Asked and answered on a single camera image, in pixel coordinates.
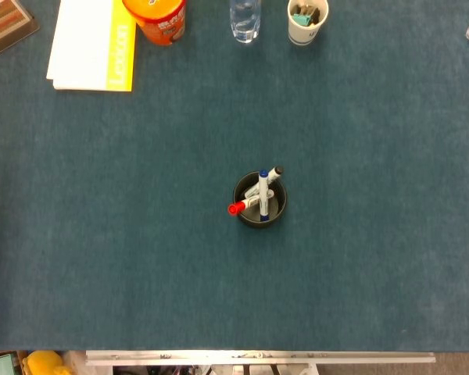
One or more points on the yellow soft object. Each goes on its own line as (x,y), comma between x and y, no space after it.
(45,363)

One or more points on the aluminium frame rail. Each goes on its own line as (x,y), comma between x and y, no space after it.
(258,357)

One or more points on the black-capped white marker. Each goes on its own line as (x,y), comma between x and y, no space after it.
(275,172)

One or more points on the white and yellow notepad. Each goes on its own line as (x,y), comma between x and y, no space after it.
(82,47)

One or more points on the white paper cup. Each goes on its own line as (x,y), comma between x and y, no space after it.
(303,35)

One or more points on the red-capped white marker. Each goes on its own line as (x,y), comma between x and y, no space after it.
(234,209)

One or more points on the orange instant noodle cup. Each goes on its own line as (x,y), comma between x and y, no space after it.
(160,23)

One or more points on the blue-capped white marker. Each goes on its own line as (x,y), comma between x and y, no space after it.
(263,187)

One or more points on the black binder clip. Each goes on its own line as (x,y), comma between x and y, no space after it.
(316,12)

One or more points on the blue felt table mat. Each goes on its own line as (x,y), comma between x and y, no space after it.
(219,117)

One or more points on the black mesh pen holder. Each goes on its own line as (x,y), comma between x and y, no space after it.
(258,223)

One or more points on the clear unlabelled water bottle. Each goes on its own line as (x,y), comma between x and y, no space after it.
(244,23)

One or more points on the teal binder clip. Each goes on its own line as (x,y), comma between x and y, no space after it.
(301,19)

